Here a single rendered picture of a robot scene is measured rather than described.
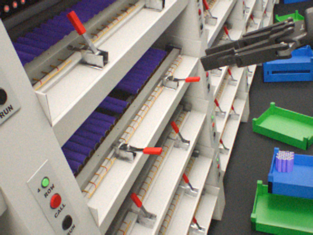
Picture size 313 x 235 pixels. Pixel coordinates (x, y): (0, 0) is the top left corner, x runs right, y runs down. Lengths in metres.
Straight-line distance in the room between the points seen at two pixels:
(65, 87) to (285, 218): 1.16
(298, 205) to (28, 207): 1.26
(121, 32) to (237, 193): 1.08
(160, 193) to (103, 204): 0.28
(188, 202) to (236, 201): 0.49
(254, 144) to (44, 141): 1.48
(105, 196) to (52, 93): 0.21
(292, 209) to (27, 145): 1.25
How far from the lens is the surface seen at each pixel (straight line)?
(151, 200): 0.82
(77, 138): 0.66
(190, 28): 0.96
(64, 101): 0.47
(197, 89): 1.04
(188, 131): 1.00
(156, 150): 0.60
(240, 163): 1.69
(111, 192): 0.59
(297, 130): 1.89
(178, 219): 1.03
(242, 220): 1.47
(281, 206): 1.51
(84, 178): 0.59
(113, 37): 0.63
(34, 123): 0.41
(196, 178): 1.13
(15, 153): 0.39
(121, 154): 0.63
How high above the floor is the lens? 1.16
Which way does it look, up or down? 33 degrees down
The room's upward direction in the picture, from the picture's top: 13 degrees counter-clockwise
